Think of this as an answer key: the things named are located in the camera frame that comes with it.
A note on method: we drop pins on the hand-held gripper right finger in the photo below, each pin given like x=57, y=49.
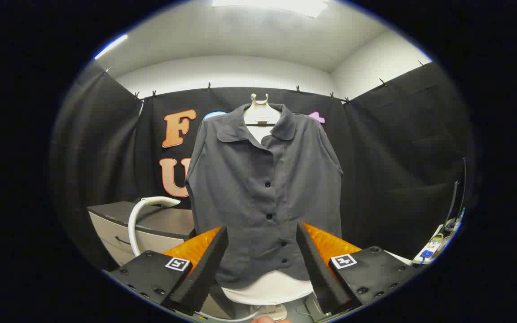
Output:
x=317, y=269

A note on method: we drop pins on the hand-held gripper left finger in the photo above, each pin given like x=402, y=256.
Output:
x=204, y=269

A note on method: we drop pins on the white garment steamer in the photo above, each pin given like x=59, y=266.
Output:
x=159, y=201

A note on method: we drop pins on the grey button-up shirt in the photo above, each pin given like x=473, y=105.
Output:
x=240, y=179

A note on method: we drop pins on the beige drawer cabinet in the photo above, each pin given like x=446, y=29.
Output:
x=119, y=229

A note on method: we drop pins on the white power strip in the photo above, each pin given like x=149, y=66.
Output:
x=427, y=253

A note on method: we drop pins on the wide ceiling light panel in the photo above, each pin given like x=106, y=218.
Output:
x=272, y=5

